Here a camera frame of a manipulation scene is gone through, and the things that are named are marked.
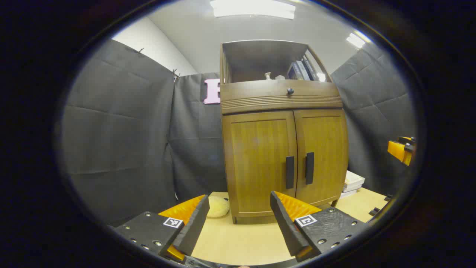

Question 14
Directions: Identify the black backdrop cloth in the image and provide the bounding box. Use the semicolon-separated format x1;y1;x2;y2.
61;39;417;227

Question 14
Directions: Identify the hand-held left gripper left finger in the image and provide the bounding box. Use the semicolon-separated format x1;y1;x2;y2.
113;194;210;263

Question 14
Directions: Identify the wooden double-door shoe cabinet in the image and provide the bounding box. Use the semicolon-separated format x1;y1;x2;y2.
219;39;349;224

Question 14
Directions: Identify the wooden shoe cabinet door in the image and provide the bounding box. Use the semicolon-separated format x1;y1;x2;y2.
294;108;349;207
222;111;298;218

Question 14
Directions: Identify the white book with orange print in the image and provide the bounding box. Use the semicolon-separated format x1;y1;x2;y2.
344;170;366;188

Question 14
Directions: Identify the small ceiling light panel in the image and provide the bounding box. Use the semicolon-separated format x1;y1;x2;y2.
347;32;372;49

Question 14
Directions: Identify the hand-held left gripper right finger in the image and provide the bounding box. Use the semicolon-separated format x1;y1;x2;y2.
270;191;369;263

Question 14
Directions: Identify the black cabinet door handle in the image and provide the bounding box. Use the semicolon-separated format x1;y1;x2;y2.
305;152;315;185
286;156;295;189

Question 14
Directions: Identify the large ceiling light panel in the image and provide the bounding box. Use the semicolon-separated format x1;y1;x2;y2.
210;0;296;20

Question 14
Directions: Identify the cream plush ball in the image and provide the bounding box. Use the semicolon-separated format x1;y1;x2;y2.
206;196;230;218

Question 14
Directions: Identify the dark upright book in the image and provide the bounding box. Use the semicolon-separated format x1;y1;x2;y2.
296;60;311;81
302;57;320;81
287;61;303;80

